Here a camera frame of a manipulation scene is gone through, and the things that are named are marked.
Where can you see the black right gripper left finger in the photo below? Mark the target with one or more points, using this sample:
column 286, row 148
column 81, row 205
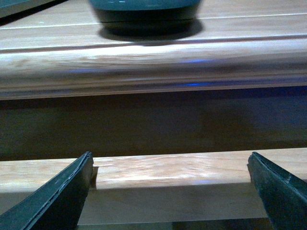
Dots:
column 57, row 205

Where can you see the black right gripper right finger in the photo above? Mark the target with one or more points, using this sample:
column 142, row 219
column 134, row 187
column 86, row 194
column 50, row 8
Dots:
column 284, row 195

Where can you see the dark grey wireless mouse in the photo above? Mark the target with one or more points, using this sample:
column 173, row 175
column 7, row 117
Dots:
column 145, row 17

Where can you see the wooden keyboard tray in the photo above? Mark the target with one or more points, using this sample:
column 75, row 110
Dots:
column 157, row 188

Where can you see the wooden computer desk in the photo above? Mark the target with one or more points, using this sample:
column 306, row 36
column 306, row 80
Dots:
column 235, row 80

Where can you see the grey open laptop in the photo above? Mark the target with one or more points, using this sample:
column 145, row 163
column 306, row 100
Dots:
column 12, row 7

